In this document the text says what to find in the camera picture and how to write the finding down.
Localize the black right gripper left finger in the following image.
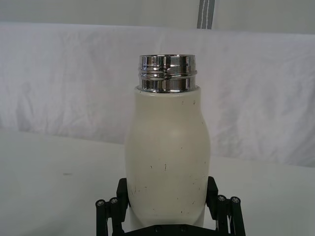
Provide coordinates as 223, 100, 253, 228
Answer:
95, 178, 130, 234

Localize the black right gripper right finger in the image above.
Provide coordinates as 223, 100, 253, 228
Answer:
206, 176, 245, 236

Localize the cream vacuum bottle steel neck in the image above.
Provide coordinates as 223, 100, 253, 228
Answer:
124, 52, 212, 227

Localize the white table cloth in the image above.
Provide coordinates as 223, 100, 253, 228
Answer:
0, 129, 315, 236

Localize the white curtain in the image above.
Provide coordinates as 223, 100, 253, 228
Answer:
0, 22, 315, 168

